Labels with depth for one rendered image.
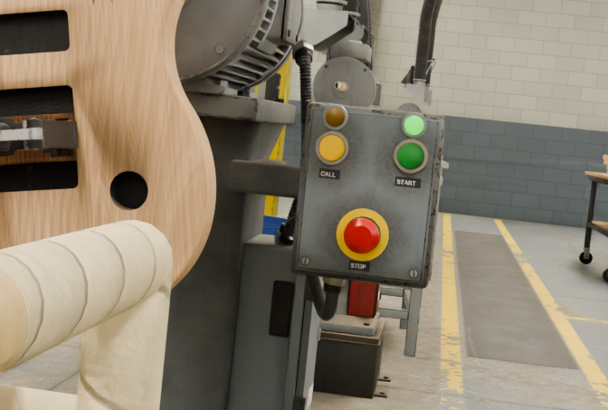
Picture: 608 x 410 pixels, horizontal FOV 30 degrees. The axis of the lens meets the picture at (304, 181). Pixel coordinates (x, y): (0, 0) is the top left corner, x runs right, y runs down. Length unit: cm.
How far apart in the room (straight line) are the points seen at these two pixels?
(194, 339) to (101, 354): 109
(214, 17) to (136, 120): 28
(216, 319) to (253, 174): 22
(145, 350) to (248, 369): 112
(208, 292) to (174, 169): 44
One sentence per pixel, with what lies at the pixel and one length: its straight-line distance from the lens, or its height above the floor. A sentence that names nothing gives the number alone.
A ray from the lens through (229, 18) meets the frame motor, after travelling 134.
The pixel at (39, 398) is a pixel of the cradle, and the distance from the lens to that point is 47.
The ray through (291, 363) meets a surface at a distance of 153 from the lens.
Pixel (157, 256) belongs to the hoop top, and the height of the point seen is 104.
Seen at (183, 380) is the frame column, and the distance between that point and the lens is 154.
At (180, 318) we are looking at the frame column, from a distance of 152.
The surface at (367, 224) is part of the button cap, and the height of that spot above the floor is 99.
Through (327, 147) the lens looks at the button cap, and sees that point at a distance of 129.
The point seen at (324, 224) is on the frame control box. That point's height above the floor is 98.
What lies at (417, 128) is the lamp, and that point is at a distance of 129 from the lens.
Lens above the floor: 110
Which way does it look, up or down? 3 degrees down
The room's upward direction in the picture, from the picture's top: 6 degrees clockwise
